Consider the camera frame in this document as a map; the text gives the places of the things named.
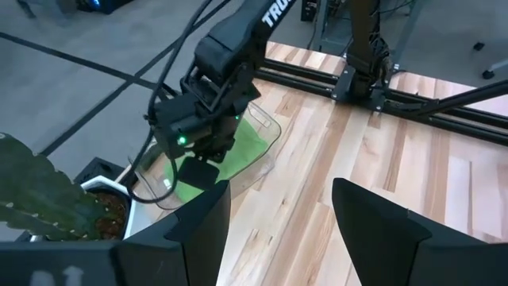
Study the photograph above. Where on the black perforated floor box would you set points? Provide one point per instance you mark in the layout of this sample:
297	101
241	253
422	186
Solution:
99	171

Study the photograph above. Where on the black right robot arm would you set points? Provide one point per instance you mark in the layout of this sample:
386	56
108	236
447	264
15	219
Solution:
246	24

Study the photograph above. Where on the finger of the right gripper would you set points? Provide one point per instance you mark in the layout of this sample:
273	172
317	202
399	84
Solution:
198	173
222	139

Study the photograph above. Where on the small black box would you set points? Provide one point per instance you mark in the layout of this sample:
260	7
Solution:
309	10

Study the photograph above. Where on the clear plastic tray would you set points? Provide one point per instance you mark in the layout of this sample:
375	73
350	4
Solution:
270	131

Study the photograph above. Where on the office chair base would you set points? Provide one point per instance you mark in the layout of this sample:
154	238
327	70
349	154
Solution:
488	74

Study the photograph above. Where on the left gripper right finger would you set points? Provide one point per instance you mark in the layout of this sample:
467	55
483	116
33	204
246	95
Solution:
389	246

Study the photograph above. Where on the bright green microfiber towel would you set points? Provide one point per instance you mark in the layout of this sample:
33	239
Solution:
250	147

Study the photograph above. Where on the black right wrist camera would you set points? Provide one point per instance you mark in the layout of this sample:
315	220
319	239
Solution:
178	127

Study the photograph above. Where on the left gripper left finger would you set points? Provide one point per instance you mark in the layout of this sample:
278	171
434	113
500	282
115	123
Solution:
198	246

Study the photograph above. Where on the black aluminium table frame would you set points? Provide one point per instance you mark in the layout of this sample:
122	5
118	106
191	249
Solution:
297	77

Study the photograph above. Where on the black box with blue light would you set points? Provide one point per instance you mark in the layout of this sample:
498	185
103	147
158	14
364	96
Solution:
107	5

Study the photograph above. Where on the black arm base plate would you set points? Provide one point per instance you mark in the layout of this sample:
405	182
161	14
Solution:
339	85

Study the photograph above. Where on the white hexagonal plant pot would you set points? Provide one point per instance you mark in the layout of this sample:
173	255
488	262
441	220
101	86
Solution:
137	214

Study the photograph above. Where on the green cactus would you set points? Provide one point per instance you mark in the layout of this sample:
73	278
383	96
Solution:
39	190

